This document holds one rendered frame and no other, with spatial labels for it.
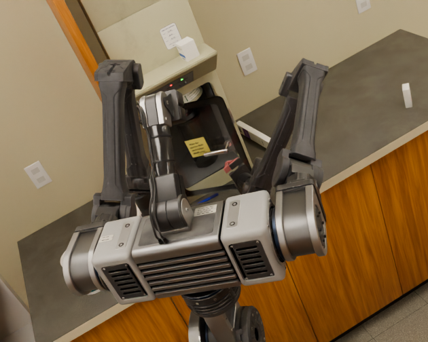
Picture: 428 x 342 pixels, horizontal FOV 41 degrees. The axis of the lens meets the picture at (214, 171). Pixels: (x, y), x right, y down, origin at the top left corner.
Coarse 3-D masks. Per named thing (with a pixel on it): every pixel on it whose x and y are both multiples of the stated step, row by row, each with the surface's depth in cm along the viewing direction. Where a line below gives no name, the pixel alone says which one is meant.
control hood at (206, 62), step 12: (204, 48) 196; (180, 60) 195; (192, 60) 192; (204, 60) 191; (216, 60) 197; (156, 72) 195; (168, 72) 191; (180, 72) 190; (204, 72) 201; (144, 84) 190; (156, 84) 188
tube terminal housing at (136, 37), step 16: (160, 0) 189; (176, 0) 190; (128, 16) 187; (144, 16) 189; (160, 16) 191; (176, 16) 193; (192, 16) 195; (96, 32) 186; (112, 32) 187; (128, 32) 189; (144, 32) 191; (192, 32) 197; (112, 48) 189; (128, 48) 191; (144, 48) 193; (160, 48) 196; (176, 48) 198; (144, 64) 196; (160, 64) 198; (208, 80) 208; (224, 96) 213
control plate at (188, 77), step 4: (192, 72) 194; (184, 76) 194; (188, 76) 196; (192, 76) 198; (176, 80) 193; (180, 80) 195; (184, 80) 197; (188, 80) 199; (192, 80) 201; (168, 84) 193; (176, 84) 196; (184, 84) 200; (160, 88) 192; (164, 88) 194; (168, 88) 196; (172, 88) 198; (176, 88) 200; (152, 92) 191; (156, 92) 193
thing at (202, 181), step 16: (192, 112) 197; (208, 112) 196; (224, 112) 195; (176, 128) 203; (192, 128) 202; (208, 128) 201; (224, 128) 199; (176, 144) 208; (208, 144) 205; (240, 144) 203; (176, 160) 212; (192, 160) 211; (208, 160) 210; (224, 160) 208; (192, 176) 216; (208, 176) 215; (224, 176) 213; (192, 192) 221; (208, 192) 220
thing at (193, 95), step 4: (196, 88) 213; (200, 88) 216; (188, 92) 210; (192, 92) 211; (196, 92) 212; (200, 92) 214; (184, 96) 210; (188, 96) 210; (192, 96) 211; (196, 96) 212; (184, 100) 210; (188, 100) 210; (192, 100) 211
